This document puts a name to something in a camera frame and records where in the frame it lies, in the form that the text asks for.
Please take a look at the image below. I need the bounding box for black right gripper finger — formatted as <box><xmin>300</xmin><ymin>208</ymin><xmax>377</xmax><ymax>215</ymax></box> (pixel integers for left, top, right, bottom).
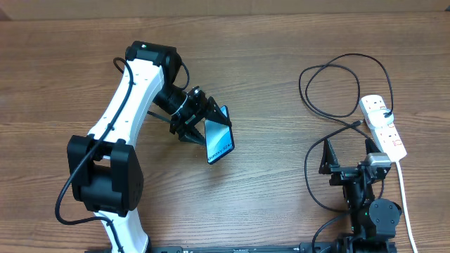
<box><xmin>365</xmin><ymin>138</ymin><xmax>380</xmax><ymax>154</ymax></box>
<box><xmin>319</xmin><ymin>138</ymin><xmax>340</xmax><ymax>174</ymax></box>

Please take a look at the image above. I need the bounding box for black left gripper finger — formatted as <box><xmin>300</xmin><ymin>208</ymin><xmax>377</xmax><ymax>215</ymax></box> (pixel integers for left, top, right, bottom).
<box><xmin>205</xmin><ymin>96</ymin><xmax>232</xmax><ymax>127</ymax></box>
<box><xmin>177</xmin><ymin>126</ymin><xmax>206</xmax><ymax>146</ymax></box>

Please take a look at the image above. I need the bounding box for blue Galaxy smartphone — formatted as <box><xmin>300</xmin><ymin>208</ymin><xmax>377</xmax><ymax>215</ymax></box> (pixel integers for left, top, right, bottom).
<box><xmin>205</xmin><ymin>119</ymin><xmax>235</xmax><ymax>164</ymax></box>

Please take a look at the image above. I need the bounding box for black charger cable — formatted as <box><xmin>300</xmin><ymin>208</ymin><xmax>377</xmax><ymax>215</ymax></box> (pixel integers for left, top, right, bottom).
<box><xmin>298</xmin><ymin>53</ymin><xmax>394</xmax><ymax>214</ymax></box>

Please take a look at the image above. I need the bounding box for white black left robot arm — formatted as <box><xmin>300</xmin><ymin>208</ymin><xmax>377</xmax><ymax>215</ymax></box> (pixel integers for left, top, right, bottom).
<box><xmin>63</xmin><ymin>41</ymin><xmax>235</xmax><ymax>252</ymax></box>

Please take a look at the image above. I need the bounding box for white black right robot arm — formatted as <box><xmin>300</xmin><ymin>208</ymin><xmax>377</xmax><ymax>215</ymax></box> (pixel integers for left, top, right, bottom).
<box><xmin>305</xmin><ymin>139</ymin><xmax>402</xmax><ymax>253</ymax></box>

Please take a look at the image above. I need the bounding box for white charger plug adapter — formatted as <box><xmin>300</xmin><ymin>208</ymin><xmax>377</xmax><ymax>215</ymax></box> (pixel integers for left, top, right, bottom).
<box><xmin>366</xmin><ymin>108</ymin><xmax>394</xmax><ymax>129</ymax></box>

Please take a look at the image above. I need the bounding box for white power strip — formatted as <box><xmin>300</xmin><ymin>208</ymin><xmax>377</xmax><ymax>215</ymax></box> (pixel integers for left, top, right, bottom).
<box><xmin>359</xmin><ymin>95</ymin><xmax>407</xmax><ymax>162</ymax></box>

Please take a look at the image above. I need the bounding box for white power strip cord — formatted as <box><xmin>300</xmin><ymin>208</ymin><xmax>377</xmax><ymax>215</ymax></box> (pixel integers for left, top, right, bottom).
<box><xmin>395</xmin><ymin>160</ymin><xmax>419</xmax><ymax>253</ymax></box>

